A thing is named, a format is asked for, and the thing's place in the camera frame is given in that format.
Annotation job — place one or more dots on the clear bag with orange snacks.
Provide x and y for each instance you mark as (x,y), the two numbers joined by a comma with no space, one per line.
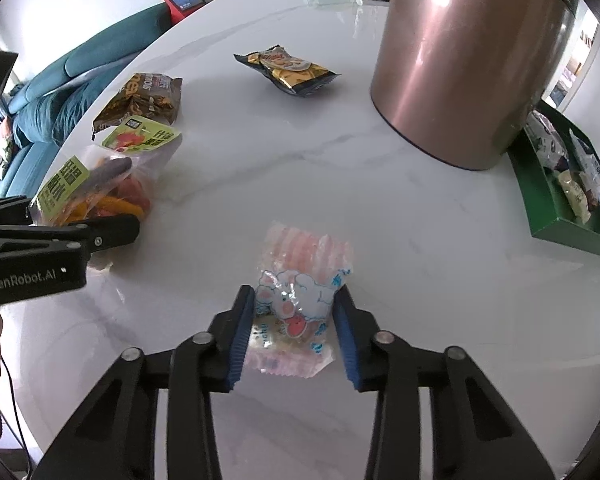
(95,190)

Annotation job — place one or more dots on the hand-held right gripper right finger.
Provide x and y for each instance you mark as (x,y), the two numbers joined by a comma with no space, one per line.
(345,340)

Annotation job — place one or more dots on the green tray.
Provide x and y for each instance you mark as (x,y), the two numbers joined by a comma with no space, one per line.
(545,210)

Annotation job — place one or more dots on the pale clear snack packet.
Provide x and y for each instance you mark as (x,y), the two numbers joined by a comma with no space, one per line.
(572,192)

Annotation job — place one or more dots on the pink clear candy packet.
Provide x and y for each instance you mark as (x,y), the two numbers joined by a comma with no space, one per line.
(295,300)

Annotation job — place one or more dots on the red smart display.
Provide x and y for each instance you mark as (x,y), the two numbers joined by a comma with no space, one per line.
(182,0)

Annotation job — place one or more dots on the green label fruit packet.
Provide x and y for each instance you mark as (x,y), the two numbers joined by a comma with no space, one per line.
(140,137)

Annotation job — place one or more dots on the long white snack packet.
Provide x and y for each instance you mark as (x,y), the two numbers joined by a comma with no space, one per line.
(592,170)

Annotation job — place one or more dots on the purple white snack packet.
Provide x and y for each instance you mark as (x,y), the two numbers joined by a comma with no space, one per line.
(547,142)

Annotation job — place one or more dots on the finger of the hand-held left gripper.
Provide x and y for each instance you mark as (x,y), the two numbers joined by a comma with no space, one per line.
(5,208)
(95,232)

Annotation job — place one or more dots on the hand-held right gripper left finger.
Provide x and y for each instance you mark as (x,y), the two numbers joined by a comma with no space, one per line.
(242,335)

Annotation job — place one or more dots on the copper bin with black lid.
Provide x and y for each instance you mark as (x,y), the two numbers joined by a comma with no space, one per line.
(455,60)

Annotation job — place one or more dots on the brown snack packet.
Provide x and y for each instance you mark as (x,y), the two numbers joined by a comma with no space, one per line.
(145,97)

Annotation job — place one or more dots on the black yellow snack packet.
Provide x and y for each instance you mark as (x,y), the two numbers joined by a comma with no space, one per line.
(285,70)

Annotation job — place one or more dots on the teal sofa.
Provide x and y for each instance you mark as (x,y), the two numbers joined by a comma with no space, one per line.
(55,90)

